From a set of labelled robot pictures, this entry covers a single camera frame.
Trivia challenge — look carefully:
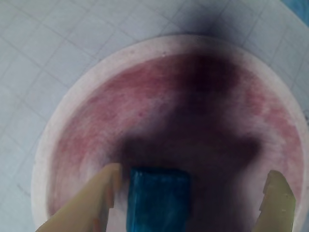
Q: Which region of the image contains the blue block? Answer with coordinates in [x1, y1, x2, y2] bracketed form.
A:
[125, 168, 191, 232]

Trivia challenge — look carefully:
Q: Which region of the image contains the round wooden bowl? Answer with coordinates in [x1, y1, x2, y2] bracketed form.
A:
[30, 35, 308, 232]

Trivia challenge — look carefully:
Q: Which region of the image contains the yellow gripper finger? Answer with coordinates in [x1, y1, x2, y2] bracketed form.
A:
[253, 170, 297, 232]
[38, 163, 123, 232]

